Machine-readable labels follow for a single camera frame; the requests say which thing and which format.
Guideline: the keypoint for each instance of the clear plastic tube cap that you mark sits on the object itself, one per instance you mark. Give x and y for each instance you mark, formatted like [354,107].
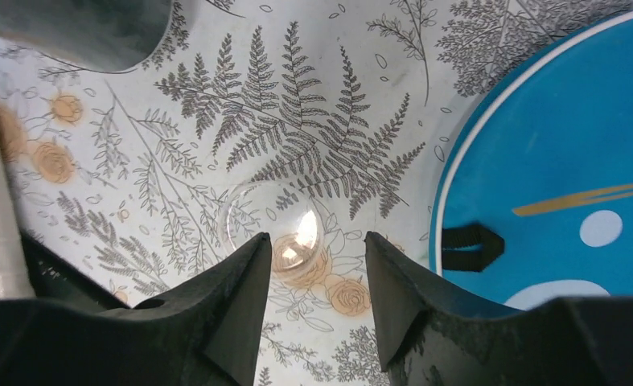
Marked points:
[287,215]

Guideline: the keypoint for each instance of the blue racket cover bag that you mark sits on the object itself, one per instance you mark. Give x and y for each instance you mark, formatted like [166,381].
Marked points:
[536,198]

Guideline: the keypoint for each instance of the floral patterned mat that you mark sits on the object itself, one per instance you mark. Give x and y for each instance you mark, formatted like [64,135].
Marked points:
[124,174]

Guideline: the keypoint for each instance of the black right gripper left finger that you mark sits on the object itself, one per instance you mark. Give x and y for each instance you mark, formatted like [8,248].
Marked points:
[205,331]

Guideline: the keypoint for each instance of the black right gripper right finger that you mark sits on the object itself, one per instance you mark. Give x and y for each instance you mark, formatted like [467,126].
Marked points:
[432,332]

